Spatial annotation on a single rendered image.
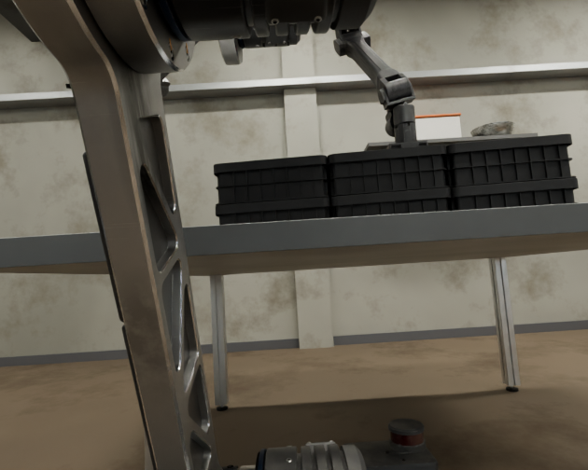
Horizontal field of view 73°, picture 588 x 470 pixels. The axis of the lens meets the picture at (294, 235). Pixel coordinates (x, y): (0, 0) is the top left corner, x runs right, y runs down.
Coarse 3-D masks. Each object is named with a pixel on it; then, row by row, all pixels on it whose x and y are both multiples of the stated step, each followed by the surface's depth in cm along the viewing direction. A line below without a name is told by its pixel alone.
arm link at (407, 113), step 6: (396, 108) 108; (402, 108) 107; (408, 108) 106; (396, 114) 108; (402, 114) 107; (408, 114) 106; (414, 114) 108; (396, 120) 108; (402, 120) 106; (408, 120) 106; (414, 120) 107
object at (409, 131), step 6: (396, 126) 109; (402, 126) 106; (408, 126) 106; (414, 126) 107; (396, 132) 108; (402, 132) 106; (408, 132) 106; (414, 132) 107; (396, 138) 108; (402, 138) 106; (408, 138) 106; (414, 138) 107; (390, 144) 106; (396, 144) 106; (402, 144) 106; (420, 144) 106; (426, 144) 105
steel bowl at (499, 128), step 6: (480, 126) 337; (486, 126) 334; (492, 126) 332; (498, 126) 330; (504, 126) 330; (510, 126) 332; (474, 132) 345; (480, 132) 339; (486, 132) 335; (492, 132) 333; (498, 132) 332; (504, 132) 332; (510, 132) 335
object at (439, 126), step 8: (416, 120) 331; (424, 120) 331; (432, 120) 331; (440, 120) 331; (448, 120) 331; (456, 120) 331; (416, 128) 330; (424, 128) 330; (432, 128) 330; (440, 128) 330; (448, 128) 330; (456, 128) 330; (416, 136) 330; (424, 136) 329; (432, 136) 329; (440, 136) 329; (448, 136) 329; (456, 136) 329
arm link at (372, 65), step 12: (360, 36) 130; (336, 48) 135; (348, 48) 131; (360, 48) 125; (360, 60) 124; (372, 60) 118; (372, 72) 116; (384, 72) 112; (396, 72) 111; (384, 84) 108; (396, 84) 107; (408, 84) 107; (396, 96) 107; (408, 96) 109
